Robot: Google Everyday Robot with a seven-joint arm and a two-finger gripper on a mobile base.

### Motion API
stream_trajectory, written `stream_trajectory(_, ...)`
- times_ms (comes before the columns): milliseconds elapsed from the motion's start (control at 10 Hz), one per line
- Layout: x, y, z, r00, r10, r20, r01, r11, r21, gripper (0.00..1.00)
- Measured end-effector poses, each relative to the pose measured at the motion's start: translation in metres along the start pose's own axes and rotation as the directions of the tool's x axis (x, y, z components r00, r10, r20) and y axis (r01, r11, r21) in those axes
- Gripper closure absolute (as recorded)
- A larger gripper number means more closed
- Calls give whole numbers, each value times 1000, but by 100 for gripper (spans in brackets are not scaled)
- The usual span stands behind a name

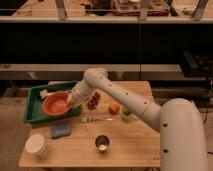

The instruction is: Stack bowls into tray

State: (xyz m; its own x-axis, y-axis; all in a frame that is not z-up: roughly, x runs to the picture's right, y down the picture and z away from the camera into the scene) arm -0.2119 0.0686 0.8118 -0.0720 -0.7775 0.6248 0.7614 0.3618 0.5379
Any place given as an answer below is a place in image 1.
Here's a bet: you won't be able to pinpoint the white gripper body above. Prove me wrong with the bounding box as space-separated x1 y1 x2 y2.
67 81 93 108

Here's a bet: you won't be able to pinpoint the orange bowl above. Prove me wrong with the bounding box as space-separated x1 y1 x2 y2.
42 92 72 117

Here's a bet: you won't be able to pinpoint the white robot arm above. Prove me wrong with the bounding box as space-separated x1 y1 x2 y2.
67 68 208 171

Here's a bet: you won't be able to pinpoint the white item in tray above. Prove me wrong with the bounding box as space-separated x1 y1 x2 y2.
40 89 51 99

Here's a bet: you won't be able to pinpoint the green plastic tray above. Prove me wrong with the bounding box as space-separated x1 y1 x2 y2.
23 80 81 125

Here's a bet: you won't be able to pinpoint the dark grape bunch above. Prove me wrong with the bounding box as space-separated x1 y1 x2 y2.
86 92 101 110

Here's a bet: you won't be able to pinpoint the orange fruit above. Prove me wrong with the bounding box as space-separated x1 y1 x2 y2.
108 102 120 115

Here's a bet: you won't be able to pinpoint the blue sponge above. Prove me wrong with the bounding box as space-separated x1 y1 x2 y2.
51 123 71 139

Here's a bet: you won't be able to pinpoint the green toy vegetable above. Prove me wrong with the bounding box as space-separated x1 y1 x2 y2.
121 108 132 121

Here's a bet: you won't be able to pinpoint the small metal cup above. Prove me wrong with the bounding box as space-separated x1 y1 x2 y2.
95 135 110 153

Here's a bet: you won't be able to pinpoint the metal shelf rack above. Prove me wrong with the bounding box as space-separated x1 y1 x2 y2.
0 0 213 81

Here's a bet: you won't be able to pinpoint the black box at right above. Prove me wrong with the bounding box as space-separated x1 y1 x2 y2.
179 51 213 77

